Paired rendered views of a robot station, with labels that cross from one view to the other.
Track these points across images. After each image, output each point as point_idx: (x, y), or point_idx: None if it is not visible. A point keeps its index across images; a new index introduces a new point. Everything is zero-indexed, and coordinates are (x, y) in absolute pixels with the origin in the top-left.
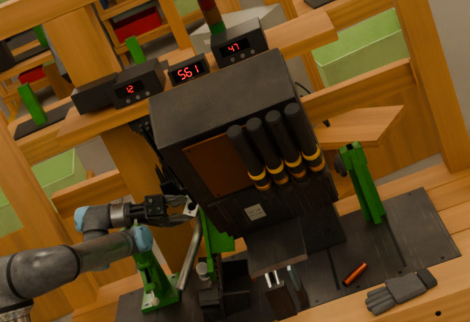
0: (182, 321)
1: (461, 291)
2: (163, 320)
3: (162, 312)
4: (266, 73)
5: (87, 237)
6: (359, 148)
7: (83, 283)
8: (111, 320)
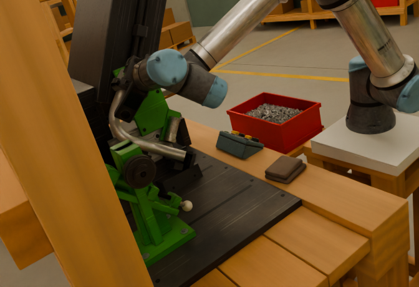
0: (202, 193)
1: None
2: (203, 208)
3: (191, 217)
4: None
5: (196, 67)
6: None
7: None
8: (209, 284)
